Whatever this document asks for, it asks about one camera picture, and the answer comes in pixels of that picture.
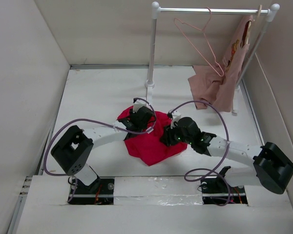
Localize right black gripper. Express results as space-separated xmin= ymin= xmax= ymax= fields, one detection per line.
xmin=159 ymin=120 xmax=193 ymax=147

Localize red t shirt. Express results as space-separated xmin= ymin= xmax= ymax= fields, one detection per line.
xmin=124 ymin=111 xmax=188 ymax=166

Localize pink wire hanger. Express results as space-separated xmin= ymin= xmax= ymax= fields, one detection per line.
xmin=173 ymin=7 xmax=225 ymax=77

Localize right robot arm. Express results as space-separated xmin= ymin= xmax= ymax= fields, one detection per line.
xmin=160 ymin=117 xmax=293 ymax=195

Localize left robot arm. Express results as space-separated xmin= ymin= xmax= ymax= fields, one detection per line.
xmin=51 ymin=106 xmax=156 ymax=194

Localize pink shirt on floor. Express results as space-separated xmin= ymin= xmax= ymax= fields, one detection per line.
xmin=188 ymin=65 xmax=227 ymax=112

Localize hanging pink printed shirt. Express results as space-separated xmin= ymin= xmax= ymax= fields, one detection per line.
xmin=217 ymin=16 xmax=253 ymax=112

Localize wooden hanger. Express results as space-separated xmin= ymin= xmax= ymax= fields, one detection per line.
xmin=244 ymin=4 xmax=262 ymax=45

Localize white clothes rack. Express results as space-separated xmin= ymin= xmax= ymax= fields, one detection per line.
xmin=145 ymin=1 xmax=280 ymax=114

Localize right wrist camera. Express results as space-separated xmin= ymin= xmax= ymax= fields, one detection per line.
xmin=167 ymin=110 xmax=181 ymax=129

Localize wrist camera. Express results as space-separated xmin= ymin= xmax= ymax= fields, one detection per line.
xmin=132 ymin=97 xmax=147 ymax=113
xmin=167 ymin=110 xmax=181 ymax=129

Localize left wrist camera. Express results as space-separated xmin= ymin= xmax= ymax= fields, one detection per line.
xmin=132 ymin=97 xmax=147 ymax=113

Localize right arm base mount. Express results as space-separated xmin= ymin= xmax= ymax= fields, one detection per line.
xmin=197 ymin=166 xmax=248 ymax=206

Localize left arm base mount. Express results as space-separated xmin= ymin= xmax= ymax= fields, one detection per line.
xmin=67 ymin=177 xmax=115 ymax=205

